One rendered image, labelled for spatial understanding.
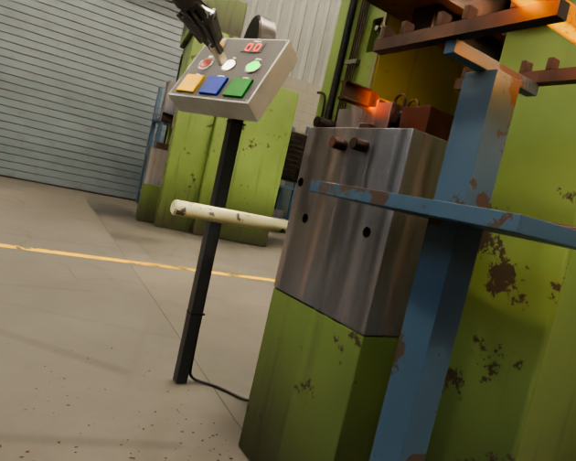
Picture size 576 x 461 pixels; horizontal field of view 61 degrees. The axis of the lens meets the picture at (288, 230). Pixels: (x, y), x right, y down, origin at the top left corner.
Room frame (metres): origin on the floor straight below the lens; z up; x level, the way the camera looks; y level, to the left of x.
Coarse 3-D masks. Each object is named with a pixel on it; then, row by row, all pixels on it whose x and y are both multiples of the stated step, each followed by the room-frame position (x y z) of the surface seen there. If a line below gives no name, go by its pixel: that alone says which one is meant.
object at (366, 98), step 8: (344, 80) 1.18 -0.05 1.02; (344, 88) 1.17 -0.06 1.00; (352, 88) 1.19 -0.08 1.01; (360, 88) 1.20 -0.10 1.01; (344, 96) 1.17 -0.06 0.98; (352, 96) 1.19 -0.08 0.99; (360, 96) 1.20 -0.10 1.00; (368, 96) 1.22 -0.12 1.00; (376, 96) 1.21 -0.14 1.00; (360, 104) 1.20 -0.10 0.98; (368, 104) 1.21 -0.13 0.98
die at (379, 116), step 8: (376, 104) 1.22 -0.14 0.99; (384, 104) 1.19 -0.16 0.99; (392, 104) 1.17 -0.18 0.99; (344, 112) 1.32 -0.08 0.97; (352, 112) 1.29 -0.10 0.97; (360, 112) 1.26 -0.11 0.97; (368, 112) 1.23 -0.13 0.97; (376, 112) 1.21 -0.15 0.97; (384, 112) 1.19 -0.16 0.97; (392, 112) 1.17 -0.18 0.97; (344, 120) 1.31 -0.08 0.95; (352, 120) 1.28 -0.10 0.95; (360, 120) 1.25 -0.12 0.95; (368, 120) 1.23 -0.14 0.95; (376, 120) 1.21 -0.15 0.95; (384, 120) 1.18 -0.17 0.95
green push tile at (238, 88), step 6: (234, 78) 1.54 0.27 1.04; (240, 78) 1.53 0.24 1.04; (234, 84) 1.52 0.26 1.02; (240, 84) 1.51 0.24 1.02; (246, 84) 1.50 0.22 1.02; (228, 90) 1.51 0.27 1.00; (234, 90) 1.50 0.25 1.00; (240, 90) 1.49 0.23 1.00; (246, 90) 1.49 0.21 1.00; (228, 96) 1.50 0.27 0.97; (234, 96) 1.49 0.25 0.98; (240, 96) 1.47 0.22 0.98
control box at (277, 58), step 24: (240, 48) 1.64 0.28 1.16; (264, 48) 1.59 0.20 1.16; (288, 48) 1.57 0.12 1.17; (192, 72) 1.65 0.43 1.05; (216, 72) 1.60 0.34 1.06; (240, 72) 1.56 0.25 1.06; (264, 72) 1.51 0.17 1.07; (288, 72) 1.60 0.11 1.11; (192, 96) 1.57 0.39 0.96; (216, 96) 1.53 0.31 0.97; (264, 96) 1.51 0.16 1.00
